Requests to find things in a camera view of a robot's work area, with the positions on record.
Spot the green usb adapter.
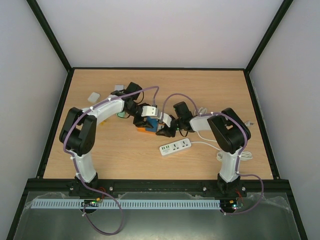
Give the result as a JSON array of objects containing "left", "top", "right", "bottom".
[{"left": 116, "top": 111, "right": 127, "bottom": 119}]

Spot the blue cube socket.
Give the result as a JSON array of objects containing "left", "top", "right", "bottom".
[{"left": 145, "top": 116, "right": 158, "bottom": 133}]

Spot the orange power strip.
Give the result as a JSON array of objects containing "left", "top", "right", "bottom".
[{"left": 136, "top": 127, "right": 156, "bottom": 134}]

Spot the white power strip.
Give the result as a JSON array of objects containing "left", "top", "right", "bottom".
[{"left": 159, "top": 138, "right": 192, "bottom": 157}]

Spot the white charger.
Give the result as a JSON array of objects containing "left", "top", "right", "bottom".
[{"left": 114, "top": 84, "right": 125, "bottom": 91}]

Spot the white square plug adapter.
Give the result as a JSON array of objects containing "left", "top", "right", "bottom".
[{"left": 87, "top": 92, "right": 101, "bottom": 104}]

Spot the white power strip cable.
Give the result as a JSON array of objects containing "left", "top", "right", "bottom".
[{"left": 190, "top": 140, "right": 253, "bottom": 162}]

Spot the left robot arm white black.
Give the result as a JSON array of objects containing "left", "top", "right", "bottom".
[{"left": 59, "top": 82, "right": 153, "bottom": 197}]

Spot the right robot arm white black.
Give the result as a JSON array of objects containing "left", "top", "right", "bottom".
[{"left": 156, "top": 101, "right": 251, "bottom": 196}]

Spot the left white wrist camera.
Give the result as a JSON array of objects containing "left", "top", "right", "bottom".
[{"left": 141, "top": 105, "right": 159, "bottom": 118}]

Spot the orange strip white cable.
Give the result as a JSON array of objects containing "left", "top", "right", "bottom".
[{"left": 192, "top": 107, "right": 254, "bottom": 143}]

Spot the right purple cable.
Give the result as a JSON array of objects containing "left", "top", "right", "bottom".
[{"left": 161, "top": 93, "right": 265, "bottom": 216}]

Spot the purple cable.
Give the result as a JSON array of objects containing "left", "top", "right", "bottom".
[
  {"left": 161, "top": 93, "right": 265, "bottom": 216},
  {"left": 62, "top": 85, "right": 160, "bottom": 235}
]

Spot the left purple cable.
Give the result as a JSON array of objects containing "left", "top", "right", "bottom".
[{"left": 62, "top": 85, "right": 160, "bottom": 235}]

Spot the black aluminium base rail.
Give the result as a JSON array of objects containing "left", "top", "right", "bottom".
[{"left": 23, "top": 178, "right": 292, "bottom": 199}]

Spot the light blue slotted cable duct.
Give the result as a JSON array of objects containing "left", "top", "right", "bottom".
[{"left": 30, "top": 199, "right": 221, "bottom": 210}]

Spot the black enclosure frame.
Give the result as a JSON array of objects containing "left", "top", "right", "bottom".
[{"left": 7, "top": 0, "right": 308, "bottom": 240}]

